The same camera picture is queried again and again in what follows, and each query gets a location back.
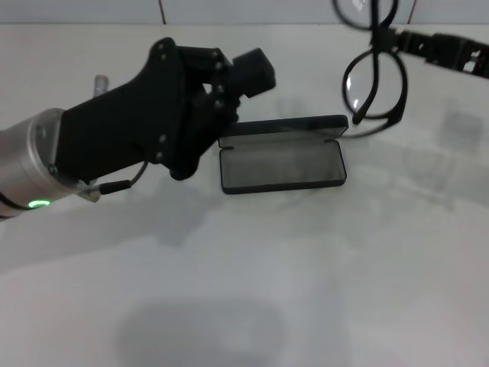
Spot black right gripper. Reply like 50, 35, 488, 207
372, 26, 489, 82

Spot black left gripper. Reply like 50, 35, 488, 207
54, 37, 241, 181

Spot black round glasses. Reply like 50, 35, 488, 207
332, 0, 409, 128

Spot black glasses case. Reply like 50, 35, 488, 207
217, 114, 349, 196

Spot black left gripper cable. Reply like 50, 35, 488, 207
78, 159, 149, 196

